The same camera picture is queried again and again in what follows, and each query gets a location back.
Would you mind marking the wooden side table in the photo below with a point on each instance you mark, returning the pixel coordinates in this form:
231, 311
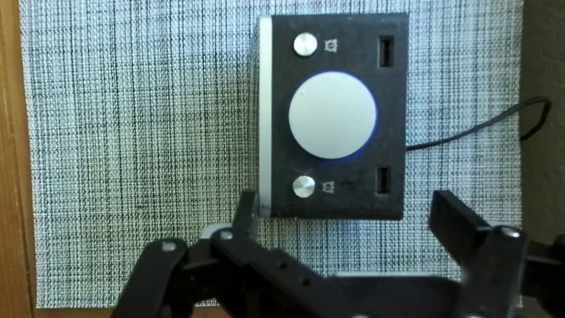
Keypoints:
17, 297

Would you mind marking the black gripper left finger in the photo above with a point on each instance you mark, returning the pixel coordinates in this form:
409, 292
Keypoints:
231, 267

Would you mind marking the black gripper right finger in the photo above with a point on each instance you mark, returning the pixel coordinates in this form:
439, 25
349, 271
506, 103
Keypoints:
503, 263

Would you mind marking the grey woven placemat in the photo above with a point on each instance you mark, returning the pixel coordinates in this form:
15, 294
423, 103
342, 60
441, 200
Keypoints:
144, 124

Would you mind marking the black cube device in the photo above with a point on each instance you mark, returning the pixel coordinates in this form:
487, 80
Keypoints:
333, 115

